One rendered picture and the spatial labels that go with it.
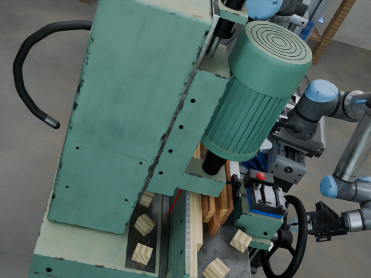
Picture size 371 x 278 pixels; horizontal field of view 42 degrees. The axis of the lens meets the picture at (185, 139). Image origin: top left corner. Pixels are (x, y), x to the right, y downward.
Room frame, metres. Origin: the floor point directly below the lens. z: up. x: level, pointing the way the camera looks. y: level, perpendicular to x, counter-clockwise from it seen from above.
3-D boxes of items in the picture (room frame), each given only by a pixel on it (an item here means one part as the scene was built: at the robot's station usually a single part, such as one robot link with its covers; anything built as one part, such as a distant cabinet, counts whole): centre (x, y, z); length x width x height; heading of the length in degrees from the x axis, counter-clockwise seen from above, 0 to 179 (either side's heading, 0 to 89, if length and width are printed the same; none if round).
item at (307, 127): (1.73, -0.41, 0.87); 0.15 x 0.15 x 0.10
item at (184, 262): (1.01, -0.06, 0.93); 0.60 x 0.02 x 0.06; 16
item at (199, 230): (1.10, -0.07, 0.92); 0.55 x 0.02 x 0.04; 16
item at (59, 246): (0.98, 0.02, 0.76); 0.57 x 0.45 x 0.09; 106
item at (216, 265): (0.79, -0.22, 0.92); 0.05 x 0.04 x 0.04; 64
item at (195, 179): (1.01, -0.08, 0.99); 0.14 x 0.07 x 0.09; 106
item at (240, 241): (0.93, -0.26, 0.92); 0.05 x 0.04 x 0.03; 78
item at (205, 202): (1.04, -0.11, 0.93); 0.21 x 0.02 x 0.05; 16
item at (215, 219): (1.02, -0.15, 0.92); 0.23 x 0.02 x 0.05; 16
